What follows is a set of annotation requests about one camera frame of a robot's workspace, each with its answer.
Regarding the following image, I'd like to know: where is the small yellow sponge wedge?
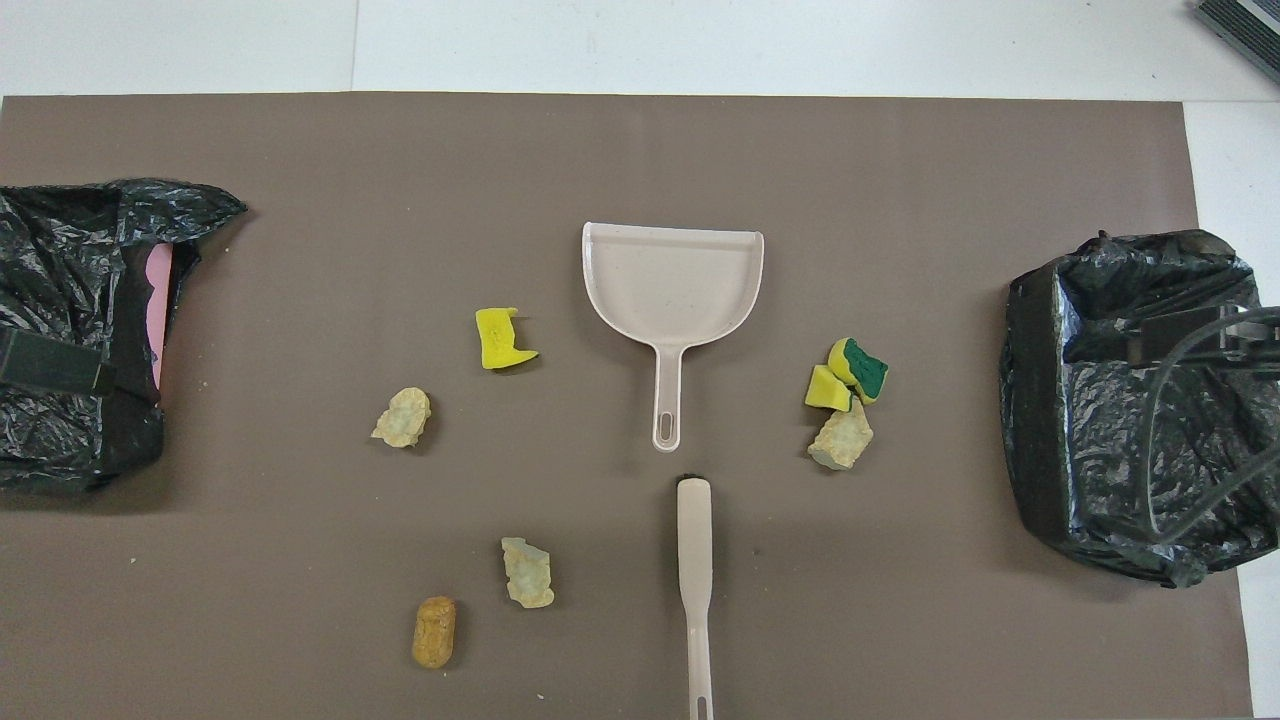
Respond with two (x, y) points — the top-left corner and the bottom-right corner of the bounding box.
(804, 364), (853, 413)

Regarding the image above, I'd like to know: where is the yellow and green sponge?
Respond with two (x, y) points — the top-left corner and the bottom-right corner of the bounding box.
(828, 337), (890, 405)

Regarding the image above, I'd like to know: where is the black bag lined pink bin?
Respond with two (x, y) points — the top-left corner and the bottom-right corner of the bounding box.
(0, 178), (249, 491)

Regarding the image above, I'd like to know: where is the pale foam chunk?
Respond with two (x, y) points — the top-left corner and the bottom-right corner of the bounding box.
(501, 537), (556, 610)

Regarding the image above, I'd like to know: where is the beige hand brush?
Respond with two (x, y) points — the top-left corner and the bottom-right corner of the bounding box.
(676, 474), (715, 720)

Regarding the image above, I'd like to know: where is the yellow notched sponge piece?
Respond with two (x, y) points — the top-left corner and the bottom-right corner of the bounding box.
(475, 307), (541, 372)

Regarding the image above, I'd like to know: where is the grey ribbed device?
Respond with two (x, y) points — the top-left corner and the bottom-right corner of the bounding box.
(1195, 0), (1280, 83)

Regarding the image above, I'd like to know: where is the beige plastic dustpan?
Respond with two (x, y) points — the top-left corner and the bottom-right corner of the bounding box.
(582, 221), (766, 453)

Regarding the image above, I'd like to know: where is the brown oval toy bread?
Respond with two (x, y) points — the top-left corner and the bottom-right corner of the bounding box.
(411, 596), (458, 670)

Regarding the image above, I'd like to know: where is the beige foam chunk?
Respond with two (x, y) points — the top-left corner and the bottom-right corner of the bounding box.
(807, 398), (875, 472)
(371, 387), (433, 449)

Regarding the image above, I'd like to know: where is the brown table mat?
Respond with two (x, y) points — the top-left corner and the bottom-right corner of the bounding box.
(0, 92), (1256, 720)

